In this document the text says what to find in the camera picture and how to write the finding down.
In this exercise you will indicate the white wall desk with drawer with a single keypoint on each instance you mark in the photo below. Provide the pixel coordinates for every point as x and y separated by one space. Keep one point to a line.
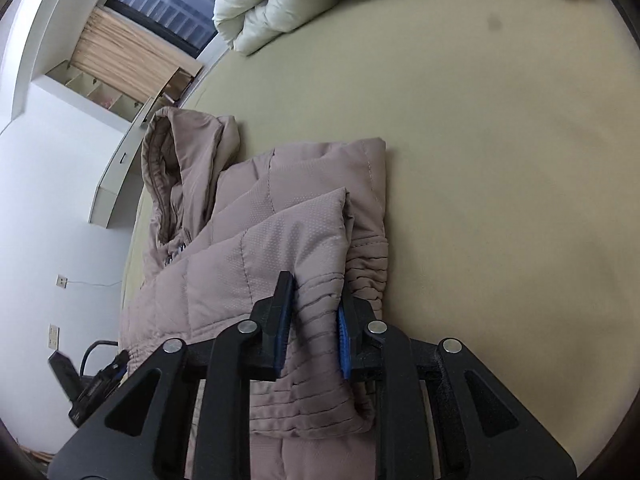
120 160

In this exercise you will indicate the black metal chair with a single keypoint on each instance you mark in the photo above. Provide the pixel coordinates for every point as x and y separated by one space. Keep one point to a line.
92 347

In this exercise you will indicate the beige curtain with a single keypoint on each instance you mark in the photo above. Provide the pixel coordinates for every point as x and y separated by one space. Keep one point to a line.
125 55

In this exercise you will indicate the dark window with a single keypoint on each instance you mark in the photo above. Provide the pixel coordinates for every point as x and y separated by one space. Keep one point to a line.
170 0

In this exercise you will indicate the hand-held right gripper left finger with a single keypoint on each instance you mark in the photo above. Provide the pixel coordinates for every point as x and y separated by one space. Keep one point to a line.
278 332

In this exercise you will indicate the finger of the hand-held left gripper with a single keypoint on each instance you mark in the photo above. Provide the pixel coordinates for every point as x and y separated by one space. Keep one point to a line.
64 375
117 366

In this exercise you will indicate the white wall shelf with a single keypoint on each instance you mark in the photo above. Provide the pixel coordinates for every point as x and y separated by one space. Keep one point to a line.
95 87

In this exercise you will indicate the mauve puffer jacket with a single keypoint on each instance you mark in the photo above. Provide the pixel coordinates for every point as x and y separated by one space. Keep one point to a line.
280 220

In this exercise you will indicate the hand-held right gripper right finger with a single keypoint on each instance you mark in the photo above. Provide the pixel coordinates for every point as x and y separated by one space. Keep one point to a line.
344 345

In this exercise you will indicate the bed with beige sheet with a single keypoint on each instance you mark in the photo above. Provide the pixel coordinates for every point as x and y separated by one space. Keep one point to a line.
500 185

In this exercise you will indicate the double wall outlet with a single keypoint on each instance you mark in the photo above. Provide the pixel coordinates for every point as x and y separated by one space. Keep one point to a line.
53 336

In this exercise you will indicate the single wall outlet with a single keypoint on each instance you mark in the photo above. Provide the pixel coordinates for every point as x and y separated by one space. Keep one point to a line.
61 281

